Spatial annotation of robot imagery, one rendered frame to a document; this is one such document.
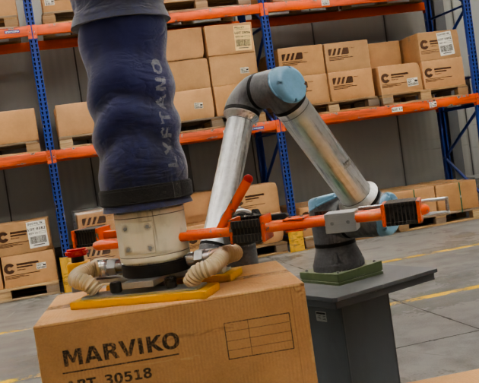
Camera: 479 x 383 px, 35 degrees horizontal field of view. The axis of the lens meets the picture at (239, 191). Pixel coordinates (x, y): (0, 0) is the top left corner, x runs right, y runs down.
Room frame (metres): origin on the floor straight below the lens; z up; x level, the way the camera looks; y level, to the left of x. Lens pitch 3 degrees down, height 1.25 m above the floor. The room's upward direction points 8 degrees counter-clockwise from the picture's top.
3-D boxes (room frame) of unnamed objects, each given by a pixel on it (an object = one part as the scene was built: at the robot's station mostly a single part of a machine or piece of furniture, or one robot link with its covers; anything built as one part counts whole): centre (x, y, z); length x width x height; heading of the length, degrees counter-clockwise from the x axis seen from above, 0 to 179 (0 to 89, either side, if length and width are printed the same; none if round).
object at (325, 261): (2.80, -0.32, 0.84); 0.19 x 0.19 x 0.10
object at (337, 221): (1.73, -0.22, 1.07); 0.07 x 0.07 x 0.04; 73
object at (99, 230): (2.20, 0.44, 1.08); 0.09 x 0.08 x 0.05; 163
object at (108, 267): (1.87, 0.23, 1.01); 0.34 x 0.25 x 0.06; 73
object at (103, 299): (1.78, 0.25, 0.97); 0.34 x 0.10 x 0.05; 73
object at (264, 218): (1.80, -0.01, 1.08); 0.10 x 0.08 x 0.06; 163
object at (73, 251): (2.32, 0.51, 1.02); 0.07 x 0.07 x 0.04
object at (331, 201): (2.80, -0.32, 0.98); 0.17 x 0.15 x 0.18; 46
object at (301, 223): (1.93, 0.00, 1.08); 0.93 x 0.30 x 0.04; 73
